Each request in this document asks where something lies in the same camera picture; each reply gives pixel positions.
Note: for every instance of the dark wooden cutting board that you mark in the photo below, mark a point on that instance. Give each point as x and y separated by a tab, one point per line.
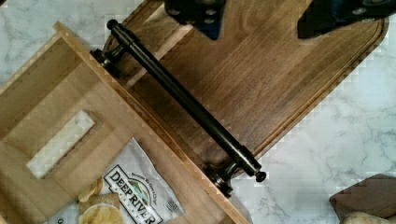
269	66

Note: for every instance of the dark wooden block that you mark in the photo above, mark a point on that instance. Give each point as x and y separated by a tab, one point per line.
375	195

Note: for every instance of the Deep River chips bag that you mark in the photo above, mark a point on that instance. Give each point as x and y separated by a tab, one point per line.
131	184

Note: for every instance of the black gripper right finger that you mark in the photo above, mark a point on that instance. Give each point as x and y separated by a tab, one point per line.
324	16

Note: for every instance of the black drawer handle bar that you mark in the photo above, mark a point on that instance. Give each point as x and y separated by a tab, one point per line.
241	157

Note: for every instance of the light wooden drawer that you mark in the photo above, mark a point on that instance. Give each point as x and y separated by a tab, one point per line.
61	79

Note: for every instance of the beige rounded object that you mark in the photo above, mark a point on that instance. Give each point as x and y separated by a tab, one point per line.
363	218

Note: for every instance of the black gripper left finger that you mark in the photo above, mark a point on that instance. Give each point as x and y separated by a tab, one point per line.
204	15

